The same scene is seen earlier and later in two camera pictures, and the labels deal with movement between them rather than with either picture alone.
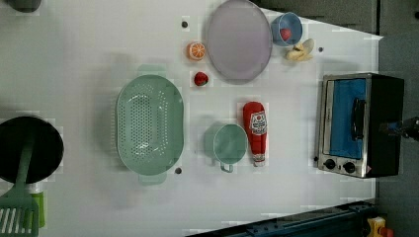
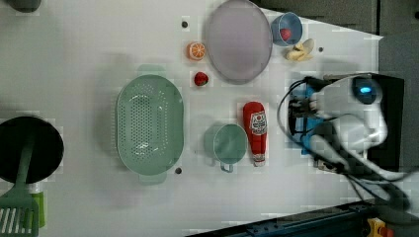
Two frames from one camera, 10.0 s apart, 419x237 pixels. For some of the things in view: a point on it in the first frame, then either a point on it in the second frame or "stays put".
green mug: [226, 143] stays put
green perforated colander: [150, 124] stays put
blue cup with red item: [290, 21] stays put
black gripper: [404, 128] → [297, 112]
